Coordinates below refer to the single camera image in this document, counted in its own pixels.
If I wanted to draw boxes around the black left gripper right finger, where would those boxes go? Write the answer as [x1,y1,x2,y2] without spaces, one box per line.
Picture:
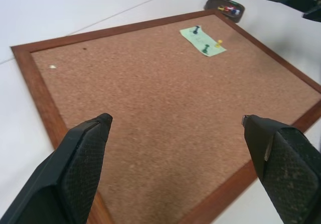
[241,114,321,224]

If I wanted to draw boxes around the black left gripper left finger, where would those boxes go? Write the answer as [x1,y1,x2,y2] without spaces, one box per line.
[0,113,113,224]

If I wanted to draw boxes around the wood framed cork board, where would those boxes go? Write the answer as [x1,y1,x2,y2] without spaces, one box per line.
[11,8,321,224]

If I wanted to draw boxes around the light green paper note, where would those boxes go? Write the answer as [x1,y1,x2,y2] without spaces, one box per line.
[179,26,228,58]

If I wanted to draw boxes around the colourful small items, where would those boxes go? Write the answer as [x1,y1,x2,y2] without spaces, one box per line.
[217,0,242,16]

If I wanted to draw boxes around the dark brown pin tray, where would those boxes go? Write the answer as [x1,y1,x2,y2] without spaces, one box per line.
[204,0,245,24]

